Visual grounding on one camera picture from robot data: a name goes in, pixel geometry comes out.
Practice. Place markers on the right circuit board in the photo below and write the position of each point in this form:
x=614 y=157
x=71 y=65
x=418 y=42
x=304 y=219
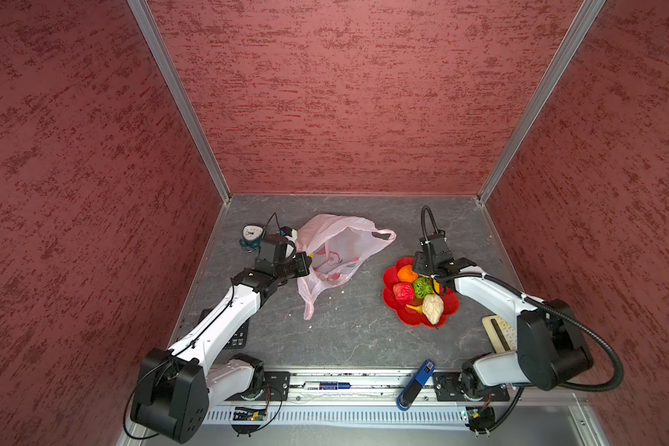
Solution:
x=481 y=421

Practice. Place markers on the aluminium front rail frame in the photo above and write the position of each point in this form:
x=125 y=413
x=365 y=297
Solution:
x=367 y=413

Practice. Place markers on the beige fake fruit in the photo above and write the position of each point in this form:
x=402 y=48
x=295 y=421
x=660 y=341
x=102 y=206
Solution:
x=433 y=308

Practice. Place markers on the aluminium corner post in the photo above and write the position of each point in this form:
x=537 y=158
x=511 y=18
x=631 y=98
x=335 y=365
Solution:
x=149 y=29
x=572 y=40

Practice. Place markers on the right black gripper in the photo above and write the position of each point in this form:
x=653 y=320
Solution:
x=418 y=262

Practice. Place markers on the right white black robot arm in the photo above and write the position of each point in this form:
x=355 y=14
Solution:
x=549 y=350

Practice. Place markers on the red fake strawberry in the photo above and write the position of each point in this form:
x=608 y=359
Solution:
x=404 y=293

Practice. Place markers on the yellow fake banana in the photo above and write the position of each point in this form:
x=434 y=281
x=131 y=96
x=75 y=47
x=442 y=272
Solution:
x=435 y=288

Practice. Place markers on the blue black marker tool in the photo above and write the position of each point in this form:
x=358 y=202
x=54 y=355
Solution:
x=413 y=388

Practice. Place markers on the black calculator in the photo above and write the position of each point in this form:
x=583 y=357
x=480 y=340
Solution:
x=222 y=328

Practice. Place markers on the circuit board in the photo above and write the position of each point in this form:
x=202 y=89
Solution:
x=250 y=415
x=481 y=421

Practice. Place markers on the blue pen in rail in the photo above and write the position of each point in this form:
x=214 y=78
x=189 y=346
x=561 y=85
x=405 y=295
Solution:
x=327 y=385

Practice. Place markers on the green fake apple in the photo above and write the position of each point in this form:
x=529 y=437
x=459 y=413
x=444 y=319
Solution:
x=423 y=286

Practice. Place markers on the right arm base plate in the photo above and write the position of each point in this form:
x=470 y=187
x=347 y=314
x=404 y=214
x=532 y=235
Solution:
x=448 y=387

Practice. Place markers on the cream yellow calculator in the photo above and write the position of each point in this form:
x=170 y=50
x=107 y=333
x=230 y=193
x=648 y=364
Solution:
x=501 y=334

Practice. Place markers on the white teal kitchen timer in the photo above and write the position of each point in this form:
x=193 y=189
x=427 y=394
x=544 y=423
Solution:
x=252 y=237

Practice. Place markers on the red flower-shaped bowl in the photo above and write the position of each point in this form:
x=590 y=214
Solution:
x=411 y=317

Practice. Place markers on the right aluminium corner post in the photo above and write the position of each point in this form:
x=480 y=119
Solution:
x=572 y=40

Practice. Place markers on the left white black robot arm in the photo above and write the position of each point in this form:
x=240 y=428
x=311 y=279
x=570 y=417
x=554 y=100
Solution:
x=177 y=386

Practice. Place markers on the pink plastic bag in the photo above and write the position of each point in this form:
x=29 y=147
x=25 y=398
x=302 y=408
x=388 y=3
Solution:
x=337 y=247

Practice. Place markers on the left aluminium corner post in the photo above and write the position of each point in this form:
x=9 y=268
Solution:
x=149 y=29

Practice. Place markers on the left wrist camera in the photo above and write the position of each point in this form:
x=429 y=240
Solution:
x=275 y=248

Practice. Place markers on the left circuit board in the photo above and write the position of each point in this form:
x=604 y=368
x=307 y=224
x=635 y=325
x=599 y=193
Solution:
x=250 y=415

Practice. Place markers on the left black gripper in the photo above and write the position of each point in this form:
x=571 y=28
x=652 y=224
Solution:
x=303 y=262

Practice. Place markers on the orange fake tangerine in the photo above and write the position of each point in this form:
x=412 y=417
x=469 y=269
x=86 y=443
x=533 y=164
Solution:
x=407 y=274

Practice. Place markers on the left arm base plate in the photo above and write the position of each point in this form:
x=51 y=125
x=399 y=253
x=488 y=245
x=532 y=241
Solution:
x=278 y=383

